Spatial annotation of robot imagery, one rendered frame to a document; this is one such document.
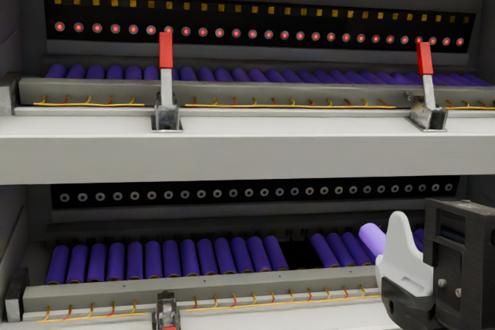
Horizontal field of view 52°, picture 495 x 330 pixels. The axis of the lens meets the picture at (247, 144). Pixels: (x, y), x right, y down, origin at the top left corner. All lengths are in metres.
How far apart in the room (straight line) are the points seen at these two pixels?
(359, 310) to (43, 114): 0.38
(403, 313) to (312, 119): 0.26
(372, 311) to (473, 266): 0.32
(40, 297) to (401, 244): 0.35
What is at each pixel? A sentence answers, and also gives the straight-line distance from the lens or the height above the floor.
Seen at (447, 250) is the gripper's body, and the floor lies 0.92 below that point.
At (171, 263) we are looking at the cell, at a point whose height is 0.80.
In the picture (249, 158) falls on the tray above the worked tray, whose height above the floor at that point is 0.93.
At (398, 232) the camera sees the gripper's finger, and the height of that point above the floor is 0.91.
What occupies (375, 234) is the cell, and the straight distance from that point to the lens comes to 0.45.
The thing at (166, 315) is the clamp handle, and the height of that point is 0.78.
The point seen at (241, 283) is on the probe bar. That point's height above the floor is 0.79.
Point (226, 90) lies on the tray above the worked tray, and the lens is 0.53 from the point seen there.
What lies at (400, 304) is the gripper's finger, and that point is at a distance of 0.33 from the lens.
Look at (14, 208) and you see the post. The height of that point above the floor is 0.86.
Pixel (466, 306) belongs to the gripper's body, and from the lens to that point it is 0.29.
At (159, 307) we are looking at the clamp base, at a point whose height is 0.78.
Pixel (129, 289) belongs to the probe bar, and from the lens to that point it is 0.55.
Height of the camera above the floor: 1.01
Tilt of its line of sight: 8 degrees down
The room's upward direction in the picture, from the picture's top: 1 degrees clockwise
